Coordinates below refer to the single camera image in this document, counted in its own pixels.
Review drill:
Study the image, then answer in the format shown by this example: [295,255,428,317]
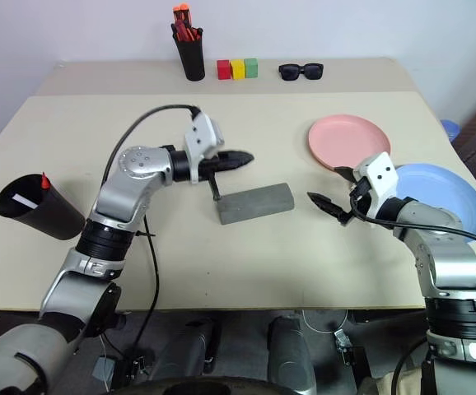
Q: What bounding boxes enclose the dark grey rounded shape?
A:
[151,316,222,386]
[267,315,317,395]

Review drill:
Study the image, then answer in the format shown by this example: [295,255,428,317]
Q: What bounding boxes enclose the black sunglasses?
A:
[278,63,324,81]

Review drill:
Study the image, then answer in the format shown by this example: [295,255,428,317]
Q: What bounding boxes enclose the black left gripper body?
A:
[198,156,225,203]

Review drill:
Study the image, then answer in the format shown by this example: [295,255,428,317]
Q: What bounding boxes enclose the metal caster bracket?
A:
[333,328,354,367]

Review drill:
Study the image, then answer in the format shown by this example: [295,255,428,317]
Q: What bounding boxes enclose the white cable ring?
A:
[301,308,348,334]

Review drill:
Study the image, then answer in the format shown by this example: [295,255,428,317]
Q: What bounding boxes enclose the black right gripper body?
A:
[347,176,373,216]

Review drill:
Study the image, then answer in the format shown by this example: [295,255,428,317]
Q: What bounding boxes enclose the black cup with white label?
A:
[0,173,87,241]

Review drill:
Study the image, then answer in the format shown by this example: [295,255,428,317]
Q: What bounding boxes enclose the pink plate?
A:
[307,114,391,172]

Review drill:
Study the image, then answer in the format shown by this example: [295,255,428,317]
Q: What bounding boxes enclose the small grey box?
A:
[92,356,119,382]

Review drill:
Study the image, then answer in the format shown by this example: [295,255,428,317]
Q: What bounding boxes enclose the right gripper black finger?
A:
[306,191,352,226]
[334,165,362,184]

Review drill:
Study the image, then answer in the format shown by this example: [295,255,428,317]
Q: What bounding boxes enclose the blue plastic container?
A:
[439,118,462,143]

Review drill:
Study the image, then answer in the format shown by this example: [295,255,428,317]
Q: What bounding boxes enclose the grey glasses case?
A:
[215,182,296,225]

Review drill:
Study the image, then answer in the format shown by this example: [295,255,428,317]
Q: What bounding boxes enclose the slanted red marker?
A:
[175,24,200,43]

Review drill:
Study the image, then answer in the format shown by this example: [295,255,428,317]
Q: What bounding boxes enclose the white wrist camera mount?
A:
[353,151,400,220]
[183,111,226,185]

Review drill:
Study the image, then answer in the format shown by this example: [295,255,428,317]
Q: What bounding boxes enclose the blue plate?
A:
[388,163,476,244]

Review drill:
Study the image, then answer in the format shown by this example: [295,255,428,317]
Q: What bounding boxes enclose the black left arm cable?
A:
[102,103,203,371]

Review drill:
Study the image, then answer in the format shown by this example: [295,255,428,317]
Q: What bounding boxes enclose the tall black pen cup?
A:
[170,24,206,82]

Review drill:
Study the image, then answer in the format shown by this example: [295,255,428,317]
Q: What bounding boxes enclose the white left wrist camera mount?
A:
[183,111,226,185]

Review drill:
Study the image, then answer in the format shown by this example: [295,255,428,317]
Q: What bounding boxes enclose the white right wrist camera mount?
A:
[353,151,400,220]

